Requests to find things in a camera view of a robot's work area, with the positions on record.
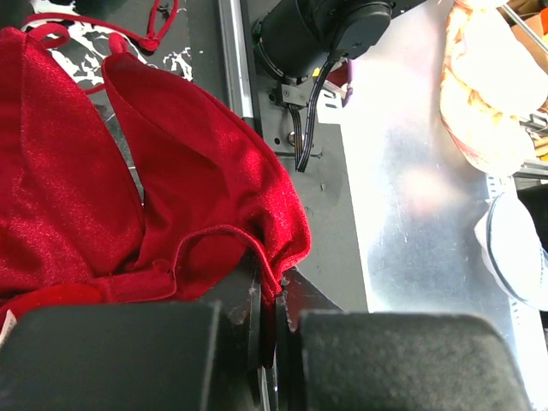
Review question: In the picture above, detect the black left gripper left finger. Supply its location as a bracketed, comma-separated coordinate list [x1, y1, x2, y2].
[1, 280, 261, 410]

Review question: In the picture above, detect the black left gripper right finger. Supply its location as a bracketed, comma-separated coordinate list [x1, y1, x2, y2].
[276, 269, 531, 410]

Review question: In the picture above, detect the red bra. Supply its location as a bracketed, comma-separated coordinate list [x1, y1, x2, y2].
[1, 16, 311, 326]

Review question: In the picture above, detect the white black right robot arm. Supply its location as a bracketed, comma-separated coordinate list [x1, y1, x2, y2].
[252, 0, 396, 84]

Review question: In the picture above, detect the cream patterned cloth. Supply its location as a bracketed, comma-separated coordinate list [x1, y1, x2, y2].
[439, 1, 547, 177]

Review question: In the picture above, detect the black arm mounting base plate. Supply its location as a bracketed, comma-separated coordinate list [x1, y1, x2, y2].
[256, 76, 367, 312]

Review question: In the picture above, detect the silver aluminium frame rail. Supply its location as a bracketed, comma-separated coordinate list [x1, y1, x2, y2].
[217, 0, 254, 121]

